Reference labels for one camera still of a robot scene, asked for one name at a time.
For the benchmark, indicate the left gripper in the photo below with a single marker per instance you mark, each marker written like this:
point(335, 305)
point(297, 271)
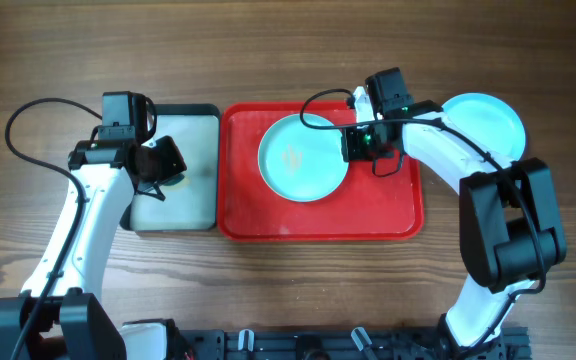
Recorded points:
point(166, 163)

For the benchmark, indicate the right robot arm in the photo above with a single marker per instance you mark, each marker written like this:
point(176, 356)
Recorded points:
point(510, 230)

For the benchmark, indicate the green yellow sponge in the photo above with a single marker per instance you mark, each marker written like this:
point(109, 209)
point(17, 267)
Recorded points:
point(178, 181)

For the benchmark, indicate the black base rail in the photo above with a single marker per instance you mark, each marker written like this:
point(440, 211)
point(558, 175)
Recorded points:
point(398, 344)

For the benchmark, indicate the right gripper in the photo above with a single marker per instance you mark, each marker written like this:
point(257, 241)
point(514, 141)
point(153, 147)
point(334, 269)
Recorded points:
point(355, 147)

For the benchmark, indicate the teal plate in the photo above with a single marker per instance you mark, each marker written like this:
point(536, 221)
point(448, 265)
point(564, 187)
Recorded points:
point(300, 158)

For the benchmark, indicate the black water basin tray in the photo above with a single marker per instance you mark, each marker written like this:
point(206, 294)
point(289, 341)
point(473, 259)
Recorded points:
point(195, 130)

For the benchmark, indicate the red plastic tray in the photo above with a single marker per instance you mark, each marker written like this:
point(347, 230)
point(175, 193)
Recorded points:
point(384, 207)

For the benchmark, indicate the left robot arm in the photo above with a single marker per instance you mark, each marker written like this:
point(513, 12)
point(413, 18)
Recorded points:
point(58, 314)

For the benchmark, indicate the light blue front plate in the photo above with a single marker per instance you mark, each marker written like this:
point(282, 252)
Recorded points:
point(488, 120)

